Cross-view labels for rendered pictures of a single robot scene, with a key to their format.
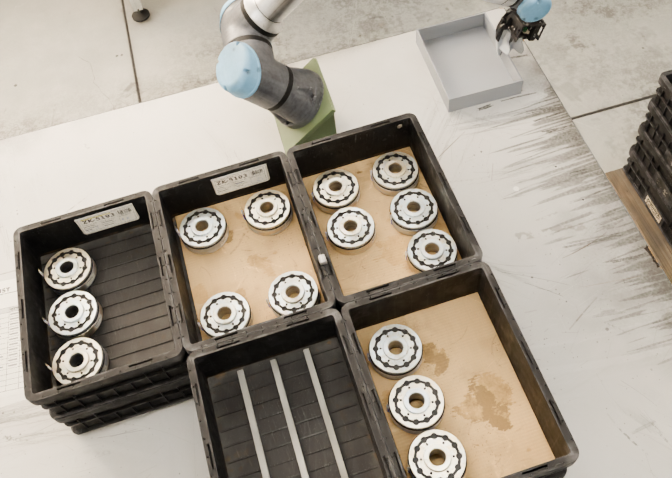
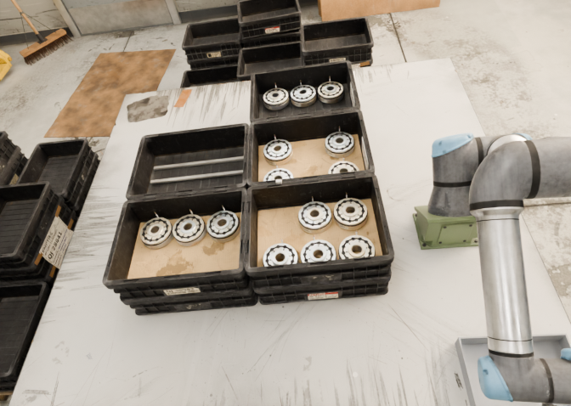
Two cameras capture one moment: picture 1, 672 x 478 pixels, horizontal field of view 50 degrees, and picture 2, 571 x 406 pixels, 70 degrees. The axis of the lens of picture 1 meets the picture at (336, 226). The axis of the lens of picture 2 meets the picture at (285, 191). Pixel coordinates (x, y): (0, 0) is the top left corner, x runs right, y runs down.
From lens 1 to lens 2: 1.25 m
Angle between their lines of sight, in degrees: 56
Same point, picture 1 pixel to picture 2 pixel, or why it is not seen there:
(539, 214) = (324, 384)
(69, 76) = not seen: outside the picture
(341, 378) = not seen: hidden behind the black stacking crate
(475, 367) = (197, 268)
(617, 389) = (169, 381)
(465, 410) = (177, 256)
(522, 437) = not seen: hidden behind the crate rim
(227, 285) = (301, 155)
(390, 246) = (298, 240)
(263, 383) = (236, 167)
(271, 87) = (438, 168)
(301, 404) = (218, 182)
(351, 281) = (280, 214)
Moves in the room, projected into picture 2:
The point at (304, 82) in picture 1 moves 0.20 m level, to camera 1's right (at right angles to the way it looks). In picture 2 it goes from (452, 198) to (461, 258)
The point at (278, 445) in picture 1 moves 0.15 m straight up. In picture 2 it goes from (203, 171) to (190, 141)
